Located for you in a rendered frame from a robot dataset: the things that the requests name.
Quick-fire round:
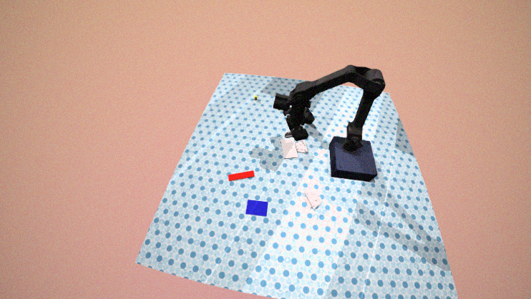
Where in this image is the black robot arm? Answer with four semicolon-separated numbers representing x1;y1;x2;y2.
273;65;386;154

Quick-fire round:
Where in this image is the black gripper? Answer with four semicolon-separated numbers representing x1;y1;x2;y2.
283;107;308;141

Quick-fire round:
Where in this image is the red flat bar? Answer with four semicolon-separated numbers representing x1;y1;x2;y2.
228;171;254;181

